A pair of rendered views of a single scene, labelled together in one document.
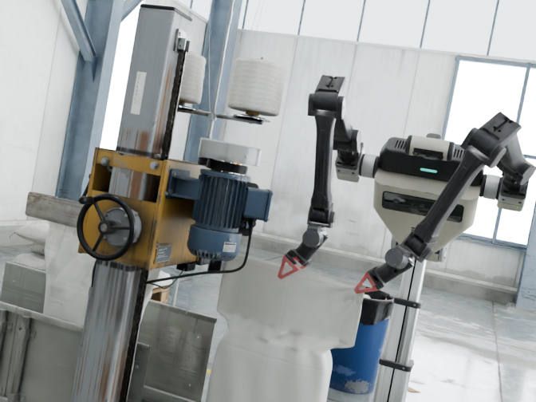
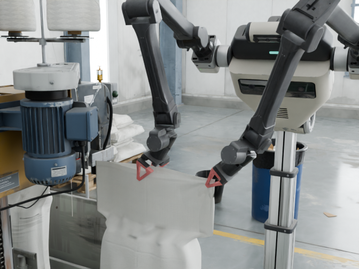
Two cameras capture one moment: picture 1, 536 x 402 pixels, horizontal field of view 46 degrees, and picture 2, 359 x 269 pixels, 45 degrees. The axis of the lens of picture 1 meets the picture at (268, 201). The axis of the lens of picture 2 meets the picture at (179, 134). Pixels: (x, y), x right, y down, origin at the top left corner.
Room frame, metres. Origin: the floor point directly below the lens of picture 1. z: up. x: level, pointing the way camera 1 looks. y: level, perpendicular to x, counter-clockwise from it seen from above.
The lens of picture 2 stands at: (0.63, -0.44, 1.50)
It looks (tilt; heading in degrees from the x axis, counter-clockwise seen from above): 12 degrees down; 8
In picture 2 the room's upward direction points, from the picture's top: 1 degrees clockwise
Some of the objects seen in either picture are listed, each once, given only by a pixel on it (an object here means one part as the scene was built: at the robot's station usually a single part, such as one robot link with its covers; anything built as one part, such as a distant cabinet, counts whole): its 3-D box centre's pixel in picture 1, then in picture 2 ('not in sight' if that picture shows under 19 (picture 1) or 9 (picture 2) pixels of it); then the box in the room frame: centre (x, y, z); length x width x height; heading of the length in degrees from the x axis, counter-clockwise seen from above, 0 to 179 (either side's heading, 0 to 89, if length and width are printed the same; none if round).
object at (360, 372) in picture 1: (353, 336); (276, 181); (4.31, -0.75, 0.32); 0.51 x 0.48 x 0.65; 161
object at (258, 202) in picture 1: (256, 207); (83, 127); (1.85, 0.03, 1.25); 0.10 x 0.08 x 0.12; 6
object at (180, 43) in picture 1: (183, 41); not in sight; (1.82, 0.32, 1.68); 0.05 x 0.03 x 0.06; 161
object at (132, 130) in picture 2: not in sight; (116, 132); (5.49, 1.02, 0.44); 0.68 x 0.44 x 0.15; 161
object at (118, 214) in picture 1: (120, 226); not in sight; (1.76, 0.39, 1.14); 0.11 x 0.06 x 0.11; 71
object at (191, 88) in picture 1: (182, 76); (13, 7); (2.06, 0.34, 1.61); 0.15 x 0.14 x 0.17; 71
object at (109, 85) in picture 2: not in sight; (107, 93); (2.38, 0.12, 1.29); 0.08 x 0.05 x 0.09; 71
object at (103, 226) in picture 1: (104, 227); not in sight; (1.69, 0.42, 1.13); 0.18 x 0.11 x 0.18; 71
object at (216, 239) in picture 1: (218, 214); (49, 140); (1.84, 0.13, 1.21); 0.15 x 0.15 x 0.25
